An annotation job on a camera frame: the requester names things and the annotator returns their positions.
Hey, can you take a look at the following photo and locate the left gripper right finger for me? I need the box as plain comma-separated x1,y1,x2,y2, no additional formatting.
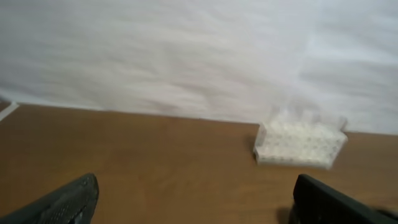
288,174,398,224

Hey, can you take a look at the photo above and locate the white test tube rack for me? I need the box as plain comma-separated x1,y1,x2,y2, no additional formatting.
252,108,349,170

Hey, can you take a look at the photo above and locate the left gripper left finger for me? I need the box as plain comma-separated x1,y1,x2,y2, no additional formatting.
0,172,100,224

